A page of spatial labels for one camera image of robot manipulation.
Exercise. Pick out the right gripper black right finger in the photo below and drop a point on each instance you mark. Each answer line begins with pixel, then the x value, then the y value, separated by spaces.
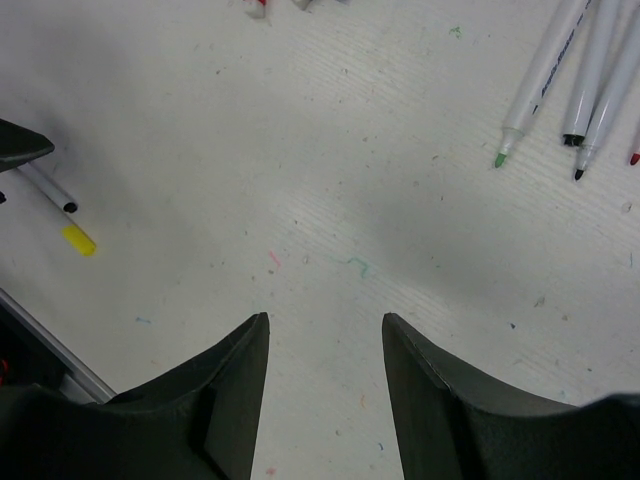
pixel 454 421

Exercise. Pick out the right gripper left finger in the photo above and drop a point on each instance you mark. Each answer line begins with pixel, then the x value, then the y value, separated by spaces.
pixel 198 420

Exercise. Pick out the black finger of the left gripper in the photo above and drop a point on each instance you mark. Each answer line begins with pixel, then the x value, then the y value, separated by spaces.
pixel 19 145

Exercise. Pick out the black capped white pen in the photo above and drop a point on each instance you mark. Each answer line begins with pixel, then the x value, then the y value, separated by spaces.
pixel 582 101

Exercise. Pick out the red capped white marker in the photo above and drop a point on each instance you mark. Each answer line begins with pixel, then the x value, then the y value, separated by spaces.
pixel 635 151

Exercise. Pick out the green capped white pen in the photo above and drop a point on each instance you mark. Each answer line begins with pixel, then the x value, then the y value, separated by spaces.
pixel 540 74

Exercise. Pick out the aluminium mounting rail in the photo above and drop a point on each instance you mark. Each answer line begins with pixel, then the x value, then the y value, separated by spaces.
pixel 80 383

